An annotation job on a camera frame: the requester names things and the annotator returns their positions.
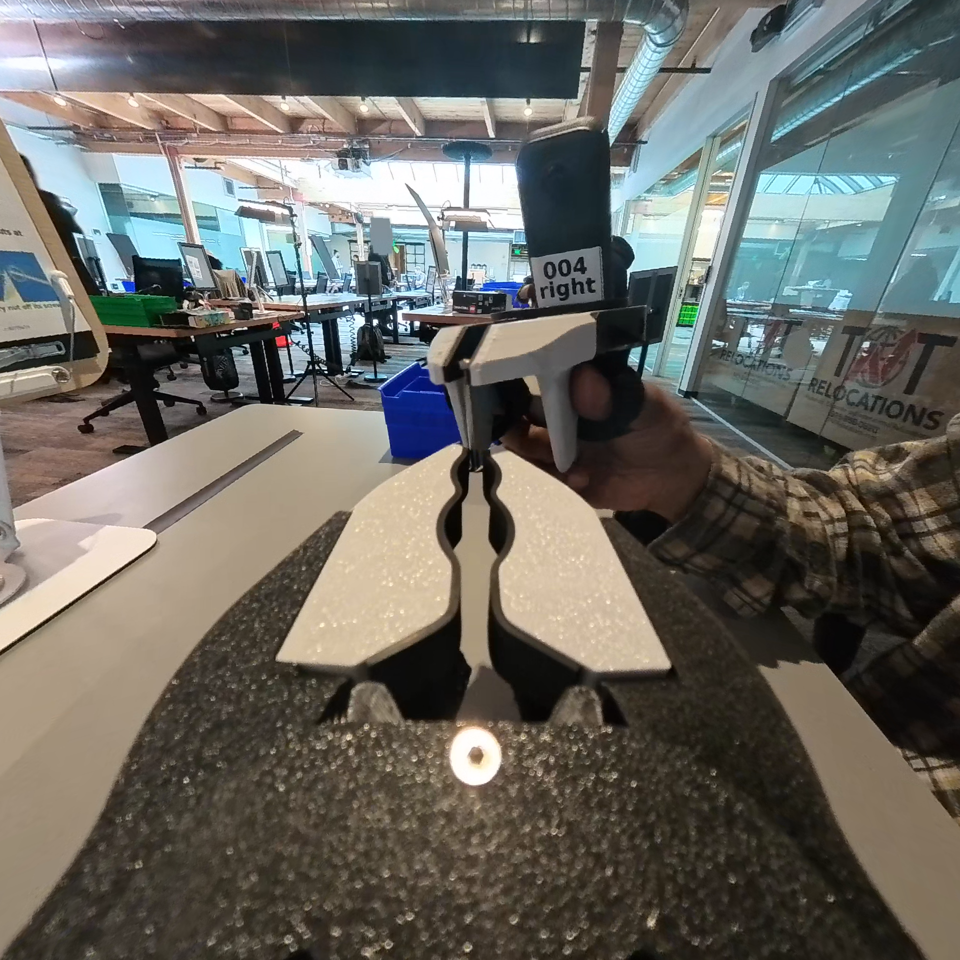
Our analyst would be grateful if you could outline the blue plastic bin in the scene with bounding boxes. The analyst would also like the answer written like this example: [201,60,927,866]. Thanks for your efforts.
[378,359,463,460]

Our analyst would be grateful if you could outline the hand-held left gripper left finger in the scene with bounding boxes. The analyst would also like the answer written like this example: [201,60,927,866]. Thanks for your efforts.
[276,447,470,676]

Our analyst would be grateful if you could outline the black monitor on stand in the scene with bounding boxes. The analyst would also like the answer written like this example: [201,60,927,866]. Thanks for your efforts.
[626,266,680,376]

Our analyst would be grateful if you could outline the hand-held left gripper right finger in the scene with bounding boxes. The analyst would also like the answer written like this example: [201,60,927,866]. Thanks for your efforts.
[484,448,673,682]

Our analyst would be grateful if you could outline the instruction sheet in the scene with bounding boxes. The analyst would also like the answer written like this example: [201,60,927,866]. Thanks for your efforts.
[0,161,70,335]

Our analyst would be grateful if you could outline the black computer monitor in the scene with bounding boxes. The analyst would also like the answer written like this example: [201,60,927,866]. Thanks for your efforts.
[132,255,186,297]

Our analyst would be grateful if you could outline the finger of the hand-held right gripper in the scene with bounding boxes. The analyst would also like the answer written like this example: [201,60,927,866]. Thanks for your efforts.
[472,311,602,458]
[428,328,490,457]

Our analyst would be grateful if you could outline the upright display panel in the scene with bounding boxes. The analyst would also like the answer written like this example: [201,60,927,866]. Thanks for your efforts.
[177,241,218,289]

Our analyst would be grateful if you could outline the printed cardboard box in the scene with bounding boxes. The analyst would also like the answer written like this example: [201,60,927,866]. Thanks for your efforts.
[788,311,952,451]
[712,315,794,420]

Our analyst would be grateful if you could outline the person's right forearm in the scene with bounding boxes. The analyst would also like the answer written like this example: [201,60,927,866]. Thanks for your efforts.
[648,411,960,821]

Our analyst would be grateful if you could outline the black floor lamp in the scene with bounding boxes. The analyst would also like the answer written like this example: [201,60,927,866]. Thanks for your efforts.
[442,140,493,295]

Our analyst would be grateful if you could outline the person's right hand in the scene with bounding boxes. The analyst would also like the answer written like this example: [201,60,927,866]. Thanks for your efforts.
[501,368,716,523]

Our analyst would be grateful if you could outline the green plastic crate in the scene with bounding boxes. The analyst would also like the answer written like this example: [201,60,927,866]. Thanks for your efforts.
[88,293,186,328]

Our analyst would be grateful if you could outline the silver air duct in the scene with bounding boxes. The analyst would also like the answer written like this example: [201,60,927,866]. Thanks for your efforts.
[606,0,689,145]

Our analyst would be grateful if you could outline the wooden desk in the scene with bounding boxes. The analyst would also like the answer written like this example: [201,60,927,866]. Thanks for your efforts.
[97,299,303,451]

